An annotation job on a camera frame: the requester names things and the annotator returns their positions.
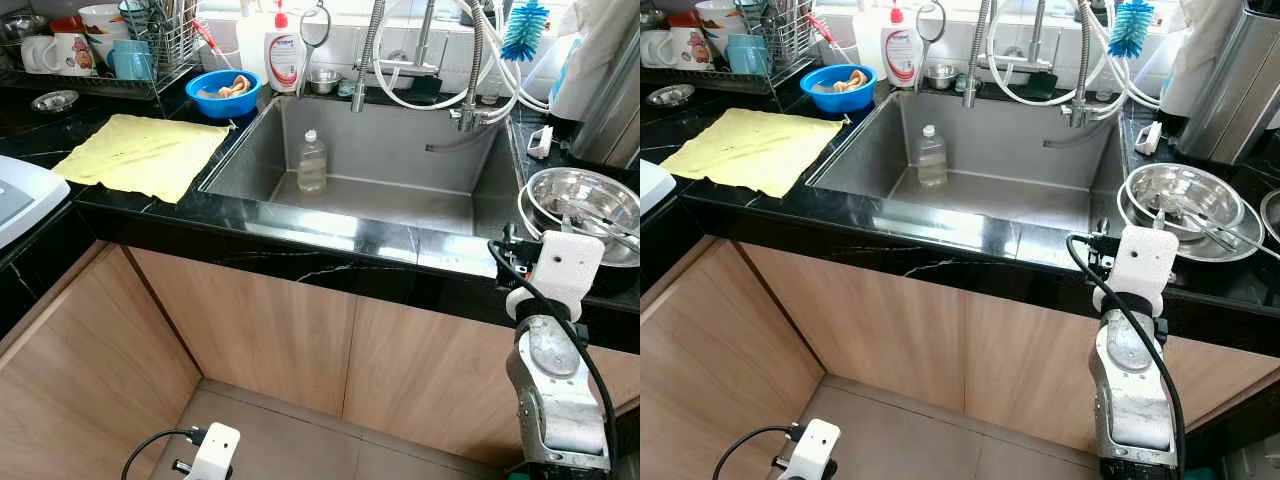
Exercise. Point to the blue bottle brush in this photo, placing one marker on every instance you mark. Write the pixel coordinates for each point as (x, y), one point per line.
(1130, 28)
(525, 30)

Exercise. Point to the light blue mug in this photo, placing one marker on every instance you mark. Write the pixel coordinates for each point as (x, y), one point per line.
(748, 55)
(130, 62)

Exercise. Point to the small steel saucer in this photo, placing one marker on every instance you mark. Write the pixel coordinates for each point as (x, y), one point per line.
(55, 100)
(670, 95)

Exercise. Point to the dark green sponge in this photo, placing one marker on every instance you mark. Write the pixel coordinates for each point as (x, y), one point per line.
(425, 92)
(1040, 86)

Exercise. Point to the large steel basin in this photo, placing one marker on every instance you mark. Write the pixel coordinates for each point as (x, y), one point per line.
(1170, 185)
(555, 195)

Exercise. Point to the small steel cup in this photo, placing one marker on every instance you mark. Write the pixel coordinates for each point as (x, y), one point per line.
(323, 82)
(942, 77)

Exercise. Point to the white red pump soap bottle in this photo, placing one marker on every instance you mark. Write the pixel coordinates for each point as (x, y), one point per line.
(902, 55)
(285, 60)

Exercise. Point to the flat steel plate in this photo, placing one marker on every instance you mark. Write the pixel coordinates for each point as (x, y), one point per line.
(1272, 215)

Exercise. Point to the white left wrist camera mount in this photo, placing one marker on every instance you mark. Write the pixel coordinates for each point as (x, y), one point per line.
(218, 448)
(818, 445)

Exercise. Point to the white spray bottle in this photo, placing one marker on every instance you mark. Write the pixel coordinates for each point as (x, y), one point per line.
(250, 50)
(866, 40)

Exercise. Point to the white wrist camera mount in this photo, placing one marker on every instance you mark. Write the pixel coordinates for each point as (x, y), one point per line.
(1145, 260)
(818, 445)
(218, 448)
(565, 265)

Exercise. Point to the white countertop appliance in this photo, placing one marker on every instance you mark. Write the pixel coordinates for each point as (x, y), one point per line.
(655, 185)
(40, 190)

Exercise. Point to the steel serving utensil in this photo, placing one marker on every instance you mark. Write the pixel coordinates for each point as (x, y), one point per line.
(1200, 222)
(600, 220)

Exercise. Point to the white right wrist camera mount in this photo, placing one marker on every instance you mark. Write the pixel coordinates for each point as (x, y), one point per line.
(1145, 260)
(565, 265)

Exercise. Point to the blue plastic bowl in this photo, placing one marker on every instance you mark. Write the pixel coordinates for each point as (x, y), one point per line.
(225, 108)
(838, 103)

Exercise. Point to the white plastic container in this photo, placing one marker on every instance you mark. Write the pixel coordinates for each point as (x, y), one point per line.
(590, 50)
(1195, 50)

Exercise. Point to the white cartoon print mug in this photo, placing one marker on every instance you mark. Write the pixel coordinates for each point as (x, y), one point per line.
(78, 55)
(692, 50)

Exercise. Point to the brown wooden cabinet door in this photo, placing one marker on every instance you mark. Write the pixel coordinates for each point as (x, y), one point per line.
(430, 380)
(1030, 370)
(250, 330)
(860, 320)

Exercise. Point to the beige scrub sponge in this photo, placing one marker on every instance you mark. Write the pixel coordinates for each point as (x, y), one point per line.
(238, 85)
(855, 80)

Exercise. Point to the plain white mug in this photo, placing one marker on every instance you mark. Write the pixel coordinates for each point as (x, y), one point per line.
(655, 48)
(40, 55)

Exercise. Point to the tall stainless steel canister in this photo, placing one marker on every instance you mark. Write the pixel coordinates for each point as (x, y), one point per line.
(1230, 90)
(610, 110)

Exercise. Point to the white printed bowl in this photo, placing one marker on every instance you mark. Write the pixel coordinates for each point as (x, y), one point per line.
(715, 15)
(100, 20)

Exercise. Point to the yellow dish cloth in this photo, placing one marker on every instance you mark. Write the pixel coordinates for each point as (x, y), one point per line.
(750, 150)
(140, 155)

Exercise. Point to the steel tap pipe with bar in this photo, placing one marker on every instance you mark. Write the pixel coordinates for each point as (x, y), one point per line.
(425, 35)
(1038, 30)

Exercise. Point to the steel spring faucet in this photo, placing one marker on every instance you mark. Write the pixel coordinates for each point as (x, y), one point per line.
(367, 60)
(977, 60)

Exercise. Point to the brown wooden cabinet side panel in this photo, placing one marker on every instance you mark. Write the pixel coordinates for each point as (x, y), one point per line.
(720, 370)
(80, 380)

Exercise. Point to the clear plastic bottle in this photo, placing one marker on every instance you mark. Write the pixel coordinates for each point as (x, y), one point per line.
(932, 160)
(312, 165)

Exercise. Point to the stainless steel sink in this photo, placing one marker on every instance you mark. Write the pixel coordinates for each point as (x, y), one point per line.
(400, 160)
(1000, 150)

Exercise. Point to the small white plastic holder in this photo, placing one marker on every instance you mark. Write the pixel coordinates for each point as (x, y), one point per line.
(540, 142)
(1148, 138)

